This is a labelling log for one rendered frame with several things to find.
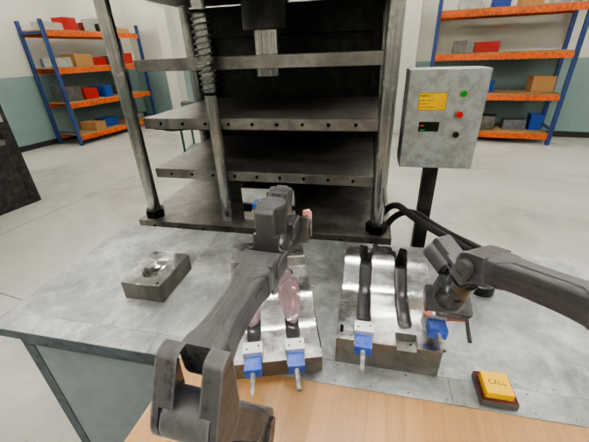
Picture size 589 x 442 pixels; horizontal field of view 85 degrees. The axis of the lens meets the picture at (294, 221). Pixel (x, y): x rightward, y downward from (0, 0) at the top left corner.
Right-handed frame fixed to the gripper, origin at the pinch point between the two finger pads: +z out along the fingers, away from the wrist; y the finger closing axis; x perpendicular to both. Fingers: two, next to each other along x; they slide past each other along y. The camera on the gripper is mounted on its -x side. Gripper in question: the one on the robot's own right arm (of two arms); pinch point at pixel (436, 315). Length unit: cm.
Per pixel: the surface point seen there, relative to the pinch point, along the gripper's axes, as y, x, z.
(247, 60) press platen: 75, -92, -17
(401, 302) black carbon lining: 6.0, -7.4, 11.1
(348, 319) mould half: 21.2, 2.4, 7.0
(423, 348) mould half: 2.5, 8.0, 2.9
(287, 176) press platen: 55, -70, 27
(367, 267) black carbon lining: 16.5, -18.6, 12.8
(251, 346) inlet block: 44.8, 15.2, 4.6
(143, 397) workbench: 87, 28, 47
